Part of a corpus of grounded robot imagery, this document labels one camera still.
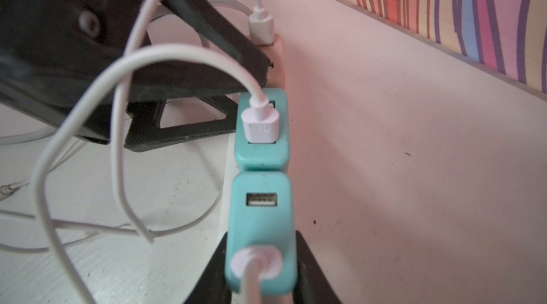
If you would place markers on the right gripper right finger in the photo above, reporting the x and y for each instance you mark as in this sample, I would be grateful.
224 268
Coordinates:
312 286

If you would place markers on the pink usb charger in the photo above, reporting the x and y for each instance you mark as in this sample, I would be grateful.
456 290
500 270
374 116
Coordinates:
276 73

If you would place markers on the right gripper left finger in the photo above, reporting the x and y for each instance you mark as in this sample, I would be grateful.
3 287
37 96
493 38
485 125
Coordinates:
212 286

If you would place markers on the white power strip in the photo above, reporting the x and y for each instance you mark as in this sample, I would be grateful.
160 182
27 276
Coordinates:
230 172

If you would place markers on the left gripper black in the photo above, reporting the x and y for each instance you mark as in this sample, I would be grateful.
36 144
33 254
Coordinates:
52 50

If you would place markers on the teal usb charger end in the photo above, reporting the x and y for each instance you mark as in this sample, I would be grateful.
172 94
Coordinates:
261 215

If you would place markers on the teal usb charger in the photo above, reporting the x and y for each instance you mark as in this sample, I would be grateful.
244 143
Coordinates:
263 145

